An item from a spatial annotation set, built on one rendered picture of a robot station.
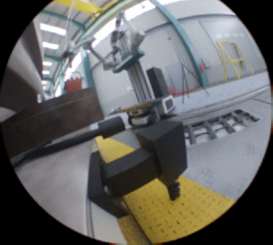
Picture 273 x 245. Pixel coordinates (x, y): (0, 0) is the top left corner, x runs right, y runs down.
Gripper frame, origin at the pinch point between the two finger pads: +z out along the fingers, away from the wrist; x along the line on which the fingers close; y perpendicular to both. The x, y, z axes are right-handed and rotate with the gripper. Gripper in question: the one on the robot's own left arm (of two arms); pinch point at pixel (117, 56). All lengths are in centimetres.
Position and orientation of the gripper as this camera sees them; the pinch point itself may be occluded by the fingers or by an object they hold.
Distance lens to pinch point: 123.9
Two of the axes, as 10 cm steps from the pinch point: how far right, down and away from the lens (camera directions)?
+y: -6.4, 2.8, -7.2
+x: 7.0, -1.7, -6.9
